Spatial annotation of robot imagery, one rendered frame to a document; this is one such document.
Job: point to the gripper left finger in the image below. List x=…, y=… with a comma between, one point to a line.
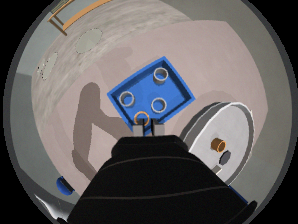
x=139, y=129

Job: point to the grey round turntable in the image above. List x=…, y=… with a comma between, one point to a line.
x=227, y=122

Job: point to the blue crate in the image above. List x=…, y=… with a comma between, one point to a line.
x=141, y=84

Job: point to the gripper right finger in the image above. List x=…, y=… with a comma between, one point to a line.
x=157, y=128

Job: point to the grey metal sleeve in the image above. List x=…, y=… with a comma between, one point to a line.
x=121, y=98
x=163, y=102
x=162, y=71

